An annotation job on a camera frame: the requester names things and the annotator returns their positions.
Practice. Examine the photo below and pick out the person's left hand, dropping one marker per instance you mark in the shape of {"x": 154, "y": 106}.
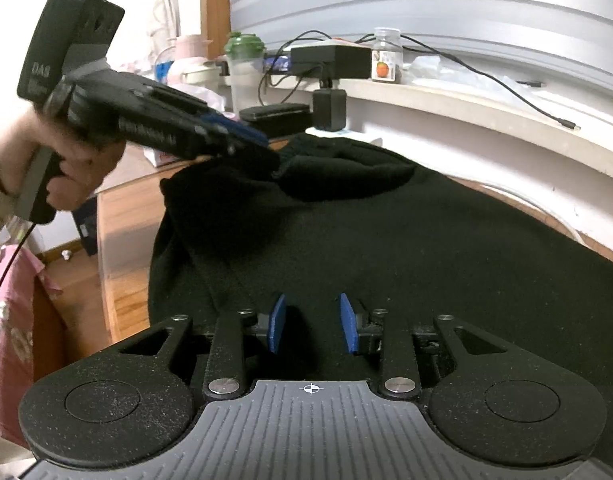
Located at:
{"x": 86, "y": 170}

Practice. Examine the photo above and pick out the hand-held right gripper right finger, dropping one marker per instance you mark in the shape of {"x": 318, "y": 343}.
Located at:
{"x": 349, "y": 325}

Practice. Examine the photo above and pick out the blue packet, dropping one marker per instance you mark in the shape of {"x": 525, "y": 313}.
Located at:
{"x": 279, "y": 64}

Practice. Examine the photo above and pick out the pink jug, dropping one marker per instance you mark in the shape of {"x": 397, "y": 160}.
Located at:
{"x": 191, "y": 47}

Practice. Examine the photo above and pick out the black pants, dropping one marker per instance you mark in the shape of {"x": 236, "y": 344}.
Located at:
{"x": 386, "y": 240}

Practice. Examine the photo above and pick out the cream cup with lid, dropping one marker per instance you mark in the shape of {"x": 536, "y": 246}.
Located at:
{"x": 199, "y": 77}

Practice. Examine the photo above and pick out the black power adapter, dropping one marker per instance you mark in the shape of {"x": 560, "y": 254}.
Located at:
{"x": 330, "y": 110}

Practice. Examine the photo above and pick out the glass jar with orange label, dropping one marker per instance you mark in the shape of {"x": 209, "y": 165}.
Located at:
{"x": 386, "y": 60}

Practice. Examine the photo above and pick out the wooden window frame post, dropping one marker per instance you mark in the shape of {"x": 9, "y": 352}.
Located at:
{"x": 214, "y": 0}

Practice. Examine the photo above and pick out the grey window blind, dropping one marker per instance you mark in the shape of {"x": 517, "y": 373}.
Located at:
{"x": 436, "y": 0}

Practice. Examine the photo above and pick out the clear plastic bag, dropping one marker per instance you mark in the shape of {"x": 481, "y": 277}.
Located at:
{"x": 426, "y": 67}

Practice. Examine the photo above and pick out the dark blue box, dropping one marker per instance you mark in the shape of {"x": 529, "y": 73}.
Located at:
{"x": 86, "y": 230}

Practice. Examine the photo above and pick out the pink floral cloth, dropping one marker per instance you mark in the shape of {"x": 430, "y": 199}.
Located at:
{"x": 11, "y": 350}

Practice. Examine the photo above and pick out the black electronics box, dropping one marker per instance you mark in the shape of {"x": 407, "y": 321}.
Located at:
{"x": 331, "y": 60}

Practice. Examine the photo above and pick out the small white floor object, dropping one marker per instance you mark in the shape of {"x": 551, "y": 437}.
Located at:
{"x": 65, "y": 254}

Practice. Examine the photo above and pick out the light floral curtain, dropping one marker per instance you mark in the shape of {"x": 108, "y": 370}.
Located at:
{"x": 166, "y": 0}

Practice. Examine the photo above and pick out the green lid plastic bottle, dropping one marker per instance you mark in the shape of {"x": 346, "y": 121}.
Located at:
{"x": 244, "y": 80}

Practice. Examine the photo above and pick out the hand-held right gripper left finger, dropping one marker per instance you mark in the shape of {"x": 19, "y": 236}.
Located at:
{"x": 277, "y": 322}

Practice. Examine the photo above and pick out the pink tissue pack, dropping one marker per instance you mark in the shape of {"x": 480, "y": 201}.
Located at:
{"x": 161, "y": 157}

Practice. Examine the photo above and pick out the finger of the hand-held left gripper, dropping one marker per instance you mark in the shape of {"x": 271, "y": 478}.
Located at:
{"x": 236, "y": 131}
{"x": 251, "y": 157}

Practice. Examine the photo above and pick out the black case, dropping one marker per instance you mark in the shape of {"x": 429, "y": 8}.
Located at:
{"x": 276, "y": 117}

